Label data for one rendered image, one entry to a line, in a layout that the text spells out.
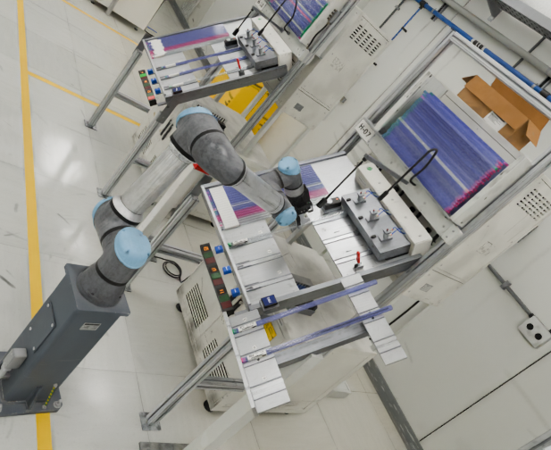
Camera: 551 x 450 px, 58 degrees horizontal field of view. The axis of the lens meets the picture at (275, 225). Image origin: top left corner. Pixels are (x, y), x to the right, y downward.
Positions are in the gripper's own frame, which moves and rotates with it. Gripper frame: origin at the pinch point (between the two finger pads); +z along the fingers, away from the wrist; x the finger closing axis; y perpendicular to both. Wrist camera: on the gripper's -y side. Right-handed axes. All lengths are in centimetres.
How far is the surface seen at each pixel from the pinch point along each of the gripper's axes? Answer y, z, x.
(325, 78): 62, 21, 113
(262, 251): -17.2, -1.7, -6.9
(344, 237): 15.7, 4.8, -11.3
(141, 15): -23, 95, 438
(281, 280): -15.5, -1.6, -23.2
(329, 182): 23.6, 6.3, 20.8
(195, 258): -48, 40, 38
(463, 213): 54, -11, -34
